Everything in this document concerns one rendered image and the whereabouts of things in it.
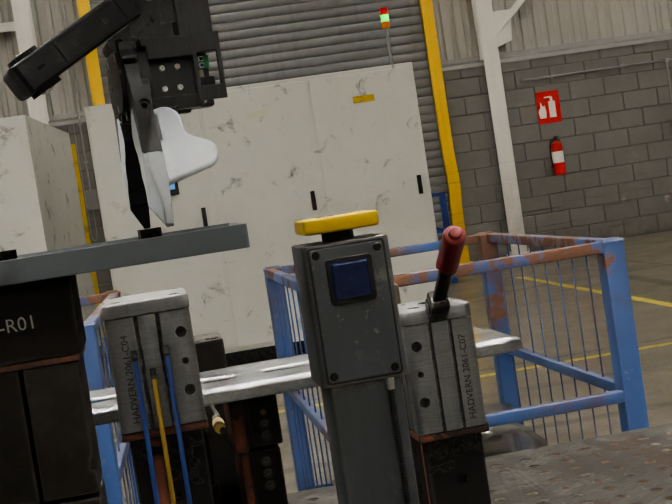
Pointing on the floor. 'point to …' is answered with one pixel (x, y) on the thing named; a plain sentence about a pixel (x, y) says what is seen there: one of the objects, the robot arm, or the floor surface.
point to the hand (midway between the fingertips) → (147, 221)
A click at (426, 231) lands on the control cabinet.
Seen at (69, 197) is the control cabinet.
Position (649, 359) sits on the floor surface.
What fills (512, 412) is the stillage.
